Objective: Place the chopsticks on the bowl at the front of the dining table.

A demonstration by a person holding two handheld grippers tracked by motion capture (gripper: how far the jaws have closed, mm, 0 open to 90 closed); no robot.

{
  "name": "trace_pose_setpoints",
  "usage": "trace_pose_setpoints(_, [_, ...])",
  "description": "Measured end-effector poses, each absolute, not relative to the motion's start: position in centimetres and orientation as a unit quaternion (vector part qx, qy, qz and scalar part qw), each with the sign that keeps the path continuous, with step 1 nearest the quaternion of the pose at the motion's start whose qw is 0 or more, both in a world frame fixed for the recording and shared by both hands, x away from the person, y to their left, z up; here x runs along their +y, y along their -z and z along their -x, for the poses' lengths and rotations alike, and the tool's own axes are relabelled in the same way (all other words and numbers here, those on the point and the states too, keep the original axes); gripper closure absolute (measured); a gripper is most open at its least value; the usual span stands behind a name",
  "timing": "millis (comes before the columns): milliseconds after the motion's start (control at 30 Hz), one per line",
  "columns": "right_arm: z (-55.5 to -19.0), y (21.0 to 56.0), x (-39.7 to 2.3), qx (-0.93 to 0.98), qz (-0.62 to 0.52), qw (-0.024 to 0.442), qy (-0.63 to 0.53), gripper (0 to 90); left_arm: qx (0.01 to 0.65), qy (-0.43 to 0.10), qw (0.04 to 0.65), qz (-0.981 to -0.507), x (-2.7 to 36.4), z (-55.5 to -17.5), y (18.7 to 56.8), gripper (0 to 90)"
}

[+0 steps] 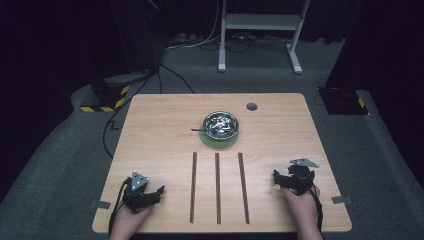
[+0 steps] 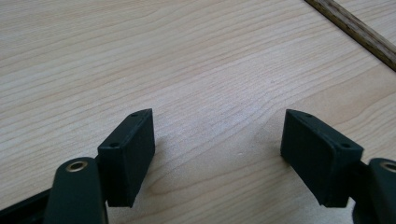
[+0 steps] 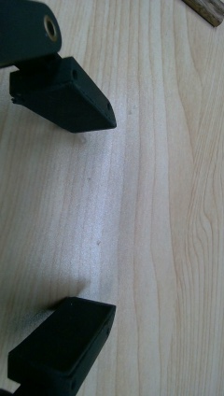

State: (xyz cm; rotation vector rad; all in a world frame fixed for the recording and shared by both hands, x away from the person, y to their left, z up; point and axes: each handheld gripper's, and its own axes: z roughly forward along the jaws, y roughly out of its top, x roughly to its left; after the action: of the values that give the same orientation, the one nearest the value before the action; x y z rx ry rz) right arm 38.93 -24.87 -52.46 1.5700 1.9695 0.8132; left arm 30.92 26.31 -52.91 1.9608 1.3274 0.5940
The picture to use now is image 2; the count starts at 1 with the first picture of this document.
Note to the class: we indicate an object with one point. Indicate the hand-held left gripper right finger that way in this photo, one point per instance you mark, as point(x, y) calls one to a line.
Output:
point(317, 158)

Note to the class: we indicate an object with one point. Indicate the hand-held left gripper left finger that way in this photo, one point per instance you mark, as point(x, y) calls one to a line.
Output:
point(126, 161)

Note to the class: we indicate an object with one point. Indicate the long wooden chopstick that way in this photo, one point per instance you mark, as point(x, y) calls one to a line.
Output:
point(358, 31)

